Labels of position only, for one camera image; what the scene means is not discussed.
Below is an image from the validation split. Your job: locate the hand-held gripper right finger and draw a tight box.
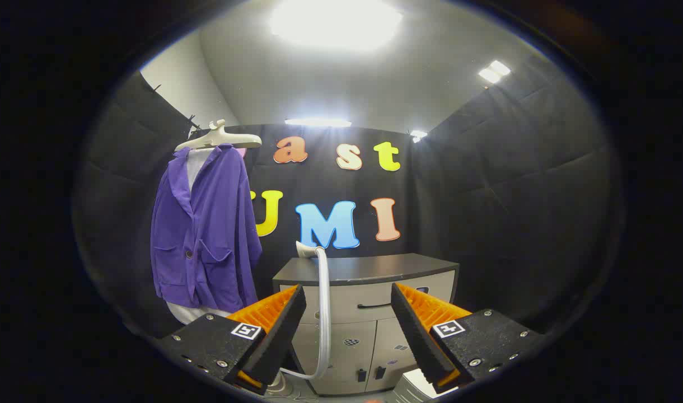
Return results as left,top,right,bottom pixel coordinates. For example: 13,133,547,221
391,283,544,392

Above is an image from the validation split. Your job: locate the white shirt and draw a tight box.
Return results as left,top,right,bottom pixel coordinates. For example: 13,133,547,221
166,148,231,325

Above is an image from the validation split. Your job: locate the grey cabinet with dark top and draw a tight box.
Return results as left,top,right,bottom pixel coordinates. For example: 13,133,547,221
273,253,460,396

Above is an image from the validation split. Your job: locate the purple jacket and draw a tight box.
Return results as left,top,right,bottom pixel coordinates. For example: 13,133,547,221
151,144,263,313

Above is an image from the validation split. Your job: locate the white flat panel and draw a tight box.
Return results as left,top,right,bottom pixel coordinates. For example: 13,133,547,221
395,368,460,401

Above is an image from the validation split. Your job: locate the long ceiling light strip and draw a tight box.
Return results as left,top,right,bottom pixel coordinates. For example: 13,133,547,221
284,118,353,128

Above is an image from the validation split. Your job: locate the large ceiling light panel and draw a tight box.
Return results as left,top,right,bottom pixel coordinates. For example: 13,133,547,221
269,0,404,52

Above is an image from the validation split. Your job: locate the white clothes hanger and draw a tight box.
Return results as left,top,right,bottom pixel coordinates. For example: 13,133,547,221
175,119,263,152

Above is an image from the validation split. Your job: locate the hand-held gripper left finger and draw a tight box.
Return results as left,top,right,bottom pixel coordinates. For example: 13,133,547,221
160,284,307,396

